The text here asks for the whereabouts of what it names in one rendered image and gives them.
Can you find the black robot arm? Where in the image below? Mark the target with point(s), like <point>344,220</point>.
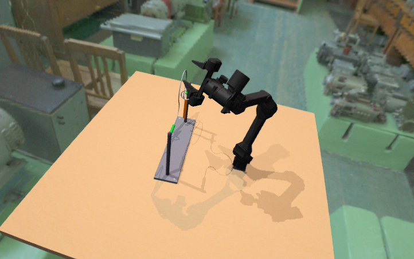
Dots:
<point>232,100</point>

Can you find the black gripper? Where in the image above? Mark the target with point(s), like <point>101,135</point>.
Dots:
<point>209,86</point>

